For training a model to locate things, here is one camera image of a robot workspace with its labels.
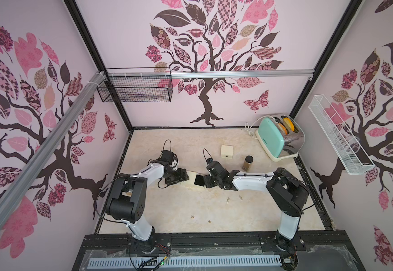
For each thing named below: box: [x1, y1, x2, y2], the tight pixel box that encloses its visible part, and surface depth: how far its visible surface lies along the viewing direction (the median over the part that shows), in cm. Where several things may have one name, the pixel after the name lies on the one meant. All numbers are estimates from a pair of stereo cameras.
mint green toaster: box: [255, 114, 306, 163], surface depth 97 cm
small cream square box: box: [220, 144, 234, 159], surface depth 106 cm
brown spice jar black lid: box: [242, 154, 255, 172], surface depth 94 cm
